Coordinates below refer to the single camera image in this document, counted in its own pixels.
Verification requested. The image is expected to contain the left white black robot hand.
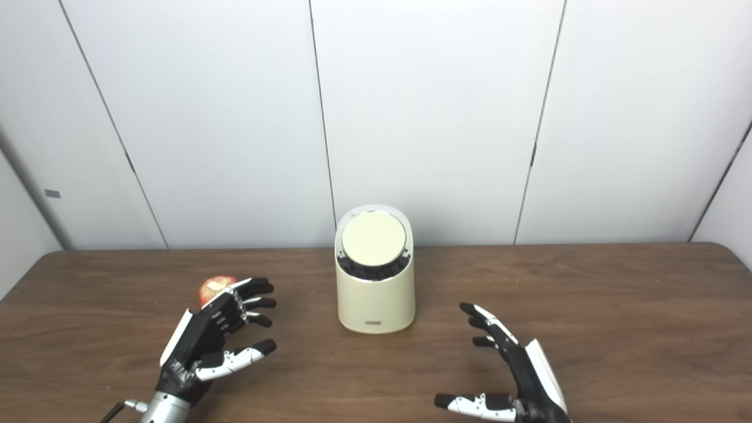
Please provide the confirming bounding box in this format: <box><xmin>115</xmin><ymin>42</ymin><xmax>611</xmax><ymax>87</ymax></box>
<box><xmin>156</xmin><ymin>277</ymin><xmax>277</xmax><ymax>406</ymax></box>

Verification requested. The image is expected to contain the cream round bin lid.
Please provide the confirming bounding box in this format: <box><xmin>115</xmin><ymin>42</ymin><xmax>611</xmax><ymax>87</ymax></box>
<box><xmin>342</xmin><ymin>211</ymin><xmax>407</xmax><ymax>267</ymax></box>

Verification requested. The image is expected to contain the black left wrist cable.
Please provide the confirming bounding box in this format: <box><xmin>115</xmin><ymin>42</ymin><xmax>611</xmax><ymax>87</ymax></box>
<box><xmin>106</xmin><ymin>399</ymin><xmax>147</xmax><ymax>423</ymax></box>

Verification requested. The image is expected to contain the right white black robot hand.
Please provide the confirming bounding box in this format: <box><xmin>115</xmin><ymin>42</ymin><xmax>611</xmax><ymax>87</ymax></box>
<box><xmin>434</xmin><ymin>303</ymin><xmax>572</xmax><ymax>423</ymax></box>

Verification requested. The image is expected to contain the cream-colored round bin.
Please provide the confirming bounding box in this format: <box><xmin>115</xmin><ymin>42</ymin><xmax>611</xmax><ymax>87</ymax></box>
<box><xmin>334</xmin><ymin>204</ymin><xmax>416</xmax><ymax>334</ymax></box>

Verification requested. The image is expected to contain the red apple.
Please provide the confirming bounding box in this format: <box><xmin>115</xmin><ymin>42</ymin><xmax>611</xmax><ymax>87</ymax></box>
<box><xmin>199</xmin><ymin>276</ymin><xmax>237</xmax><ymax>307</ymax></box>

